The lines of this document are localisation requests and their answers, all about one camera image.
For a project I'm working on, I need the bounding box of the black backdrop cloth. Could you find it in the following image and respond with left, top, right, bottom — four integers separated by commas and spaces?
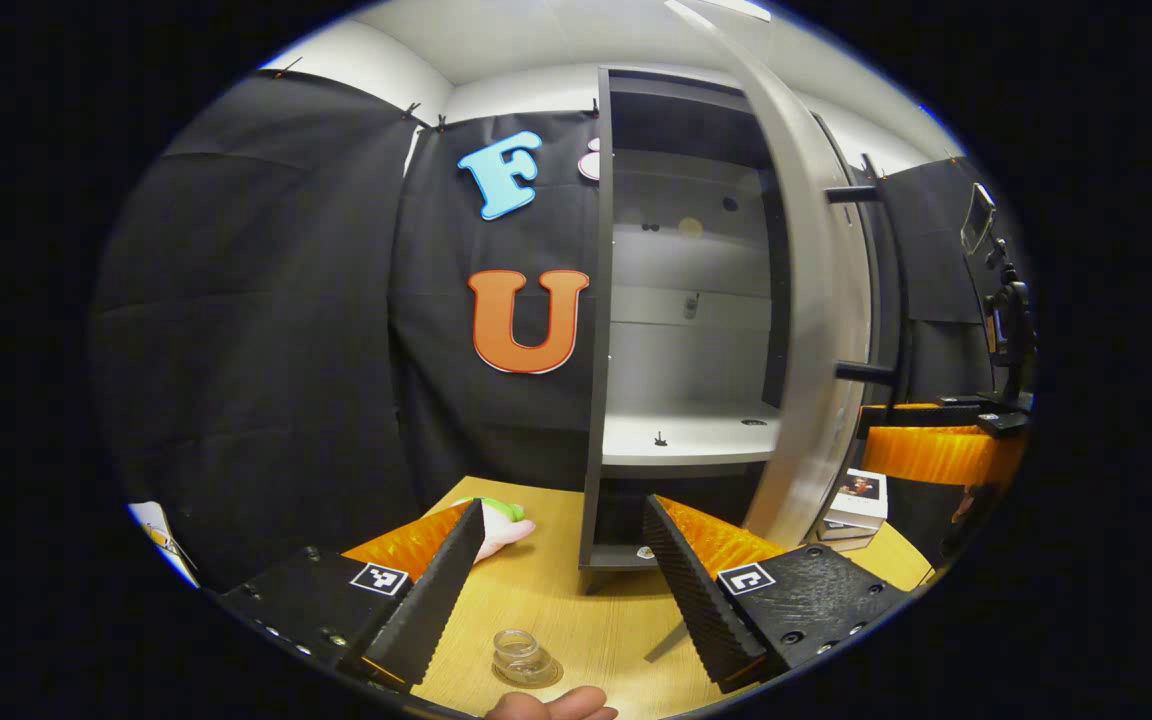
91, 70, 1037, 591

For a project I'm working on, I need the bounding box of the phone on stand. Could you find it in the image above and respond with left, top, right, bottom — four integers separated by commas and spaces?
961, 183, 998, 257

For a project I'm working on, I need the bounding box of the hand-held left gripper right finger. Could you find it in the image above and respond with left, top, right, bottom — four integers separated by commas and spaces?
641, 493, 912, 693

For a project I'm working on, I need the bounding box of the black phone stand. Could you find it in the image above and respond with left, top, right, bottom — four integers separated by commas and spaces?
981, 238, 1038, 403

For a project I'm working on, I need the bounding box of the white book with photo cover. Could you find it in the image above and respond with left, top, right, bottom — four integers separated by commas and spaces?
824, 468, 890, 531

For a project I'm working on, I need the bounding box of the black cabinet door handle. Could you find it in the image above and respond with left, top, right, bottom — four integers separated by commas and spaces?
824, 150, 913, 411

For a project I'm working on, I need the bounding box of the grey cabinet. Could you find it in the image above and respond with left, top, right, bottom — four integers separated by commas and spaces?
576, 65, 797, 596

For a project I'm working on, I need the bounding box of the pink plush toy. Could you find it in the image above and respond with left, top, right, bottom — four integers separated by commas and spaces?
451, 497, 538, 566

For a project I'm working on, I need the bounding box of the clear plastic bottle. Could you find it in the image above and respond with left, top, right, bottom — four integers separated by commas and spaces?
492, 628, 548, 687

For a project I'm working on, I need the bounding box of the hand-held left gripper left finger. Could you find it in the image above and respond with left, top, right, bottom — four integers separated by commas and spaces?
219, 498, 487, 691

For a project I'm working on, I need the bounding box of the round brown coaster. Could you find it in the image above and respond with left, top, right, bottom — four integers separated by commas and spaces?
496, 655, 565, 692

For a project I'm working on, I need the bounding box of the white cabinet shelf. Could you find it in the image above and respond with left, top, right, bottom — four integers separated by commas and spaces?
601, 400, 782, 468

